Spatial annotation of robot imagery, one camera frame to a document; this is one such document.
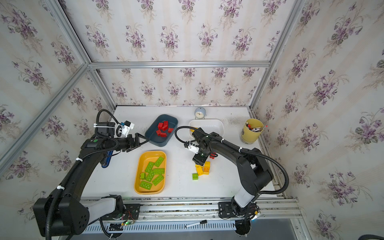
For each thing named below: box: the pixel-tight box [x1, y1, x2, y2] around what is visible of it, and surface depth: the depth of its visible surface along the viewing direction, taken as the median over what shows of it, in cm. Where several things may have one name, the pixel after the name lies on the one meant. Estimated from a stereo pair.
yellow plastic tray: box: [134, 151, 167, 195], surface depth 86 cm
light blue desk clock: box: [194, 107, 207, 120], surface depth 112 cm
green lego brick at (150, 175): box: [146, 170, 155, 182], surface depth 86 cm
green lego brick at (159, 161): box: [154, 156, 165, 168], surface depth 92 cm
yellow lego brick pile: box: [195, 164, 204, 176], surface depth 86 cm
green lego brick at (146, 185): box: [139, 180, 153, 190], surface depth 83 cm
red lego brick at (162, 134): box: [156, 129, 167, 138], surface depth 103 cm
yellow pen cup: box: [241, 118, 264, 145], surface depth 95 cm
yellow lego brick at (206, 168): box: [203, 161, 211, 175], surface depth 86 cm
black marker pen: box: [185, 220, 208, 228], surface depth 72 cm
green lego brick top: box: [153, 168, 165, 175], surface depth 87 cm
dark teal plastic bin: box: [144, 114, 179, 147], surface depth 106 cm
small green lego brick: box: [192, 173, 199, 180], surface depth 86 cm
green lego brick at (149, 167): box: [145, 161, 155, 173], surface depth 90 cm
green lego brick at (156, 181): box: [152, 174, 165, 186], surface depth 85 cm
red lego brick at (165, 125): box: [162, 120, 169, 131], surface depth 107 cm
